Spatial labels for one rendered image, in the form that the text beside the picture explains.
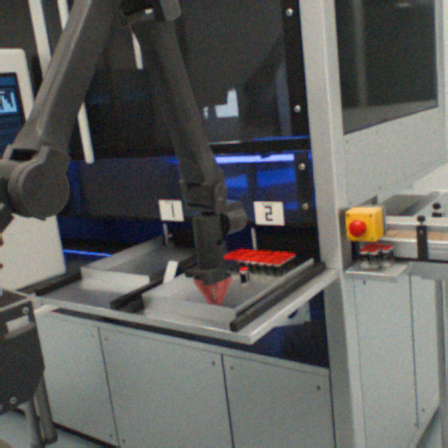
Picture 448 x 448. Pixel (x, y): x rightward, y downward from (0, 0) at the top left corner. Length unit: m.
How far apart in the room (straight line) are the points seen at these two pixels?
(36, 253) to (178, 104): 1.04
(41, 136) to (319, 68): 0.73
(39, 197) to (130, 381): 1.35
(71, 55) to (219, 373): 1.16
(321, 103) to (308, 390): 0.77
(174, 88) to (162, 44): 0.08
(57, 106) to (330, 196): 0.74
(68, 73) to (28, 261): 1.13
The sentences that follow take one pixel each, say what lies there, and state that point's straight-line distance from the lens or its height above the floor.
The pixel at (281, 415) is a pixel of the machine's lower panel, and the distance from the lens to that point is 1.69.
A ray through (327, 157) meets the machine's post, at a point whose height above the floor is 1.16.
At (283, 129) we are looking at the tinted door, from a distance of 1.40.
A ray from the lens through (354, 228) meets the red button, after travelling 1.31.
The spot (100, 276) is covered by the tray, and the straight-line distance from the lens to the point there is 1.54.
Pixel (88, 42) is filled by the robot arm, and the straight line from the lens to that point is 0.88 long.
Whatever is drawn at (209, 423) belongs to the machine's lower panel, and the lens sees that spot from 1.89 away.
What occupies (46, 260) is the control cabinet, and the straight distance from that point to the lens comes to 1.94.
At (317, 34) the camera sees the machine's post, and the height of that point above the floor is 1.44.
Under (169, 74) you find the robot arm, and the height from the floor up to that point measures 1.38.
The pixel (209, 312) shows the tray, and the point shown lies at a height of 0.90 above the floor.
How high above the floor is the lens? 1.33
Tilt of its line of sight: 12 degrees down
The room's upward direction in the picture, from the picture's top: 7 degrees counter-clockwise
